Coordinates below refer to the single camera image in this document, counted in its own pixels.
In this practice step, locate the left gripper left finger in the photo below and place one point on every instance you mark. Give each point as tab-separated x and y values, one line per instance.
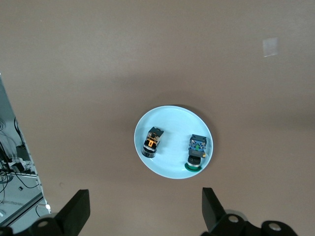
73	214

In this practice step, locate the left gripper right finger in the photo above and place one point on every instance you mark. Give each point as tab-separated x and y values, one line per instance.
214	211

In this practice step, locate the light blue round plate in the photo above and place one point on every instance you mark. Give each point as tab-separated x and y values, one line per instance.
172	127

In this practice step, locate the clear tape patch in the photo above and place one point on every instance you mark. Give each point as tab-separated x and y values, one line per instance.
270	47

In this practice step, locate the green push-button switch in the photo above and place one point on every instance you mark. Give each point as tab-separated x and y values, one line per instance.
197	150

